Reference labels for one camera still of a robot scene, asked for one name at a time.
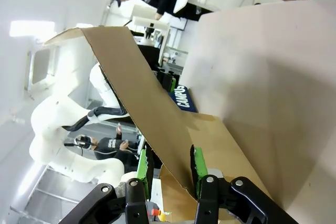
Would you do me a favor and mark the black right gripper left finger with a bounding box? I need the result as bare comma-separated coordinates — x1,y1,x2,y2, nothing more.
59,148,155,224

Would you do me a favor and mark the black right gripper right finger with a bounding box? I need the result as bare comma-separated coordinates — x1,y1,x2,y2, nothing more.
190,144,298,224

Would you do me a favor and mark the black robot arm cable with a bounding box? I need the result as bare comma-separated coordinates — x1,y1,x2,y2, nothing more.
62,105,129,132

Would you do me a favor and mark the bystander with VR headset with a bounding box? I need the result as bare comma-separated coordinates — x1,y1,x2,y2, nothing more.
74,123,141,174

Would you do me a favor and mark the blue Campus notebook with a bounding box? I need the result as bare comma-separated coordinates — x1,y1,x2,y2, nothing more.
167,84,198,114

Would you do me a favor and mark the brown cardboard box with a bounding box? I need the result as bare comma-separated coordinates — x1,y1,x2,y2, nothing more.
43,25,275,224

